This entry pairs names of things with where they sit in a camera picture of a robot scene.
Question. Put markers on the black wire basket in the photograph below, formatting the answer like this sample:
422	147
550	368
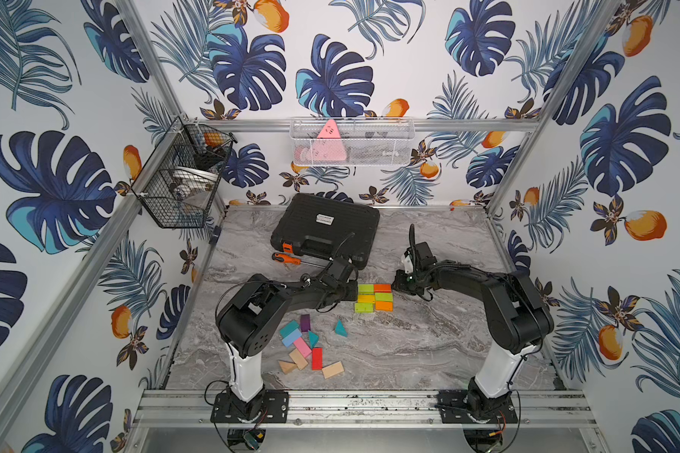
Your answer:
184	173

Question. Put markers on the pink block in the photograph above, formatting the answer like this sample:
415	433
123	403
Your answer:
302	347

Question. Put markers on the teal rectangular block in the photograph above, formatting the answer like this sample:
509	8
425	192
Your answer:
289	328

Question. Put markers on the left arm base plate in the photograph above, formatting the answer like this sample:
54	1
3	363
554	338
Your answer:
269	406

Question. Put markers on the orange rectangular block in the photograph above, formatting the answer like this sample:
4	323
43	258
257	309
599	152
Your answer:
386	306

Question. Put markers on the small teal block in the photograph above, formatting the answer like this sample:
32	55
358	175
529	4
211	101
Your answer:
313	339

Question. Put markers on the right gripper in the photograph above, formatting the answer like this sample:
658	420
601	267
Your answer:
399	286

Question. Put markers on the red block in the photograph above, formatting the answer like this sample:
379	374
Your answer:
317	358

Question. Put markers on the aluminium front rail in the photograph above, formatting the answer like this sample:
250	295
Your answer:
368	409

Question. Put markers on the orange handled screwdriver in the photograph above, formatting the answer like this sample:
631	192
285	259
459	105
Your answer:
293	261

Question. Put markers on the black plastic tool case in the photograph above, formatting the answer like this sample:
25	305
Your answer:
325	228

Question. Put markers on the light green narrow block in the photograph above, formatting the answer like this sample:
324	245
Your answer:
385	297

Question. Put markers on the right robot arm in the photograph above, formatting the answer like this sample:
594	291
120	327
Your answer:
517	318

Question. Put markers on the pink triangle card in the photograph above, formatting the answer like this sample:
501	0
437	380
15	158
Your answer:
328	146

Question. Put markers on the white mesh wall basket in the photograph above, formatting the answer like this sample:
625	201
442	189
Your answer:
369	141

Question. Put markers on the natural wood rectangular block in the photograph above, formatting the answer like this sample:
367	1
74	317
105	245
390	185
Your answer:
333	370

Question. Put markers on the teal triangle block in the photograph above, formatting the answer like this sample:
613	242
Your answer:
340	329

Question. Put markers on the purple block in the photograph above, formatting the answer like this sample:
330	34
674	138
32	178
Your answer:
305	323

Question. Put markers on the light blue block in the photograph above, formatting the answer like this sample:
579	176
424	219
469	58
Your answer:
291	338

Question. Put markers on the yellow block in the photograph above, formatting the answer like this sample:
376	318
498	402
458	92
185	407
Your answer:
366	298

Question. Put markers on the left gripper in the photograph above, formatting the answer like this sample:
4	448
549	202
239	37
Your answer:
350	290

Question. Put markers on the natural wood triangle block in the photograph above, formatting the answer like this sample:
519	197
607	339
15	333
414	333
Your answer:
287	367

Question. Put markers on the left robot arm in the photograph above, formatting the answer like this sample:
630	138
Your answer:
250	319

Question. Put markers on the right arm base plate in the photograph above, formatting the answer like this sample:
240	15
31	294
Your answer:
473	407

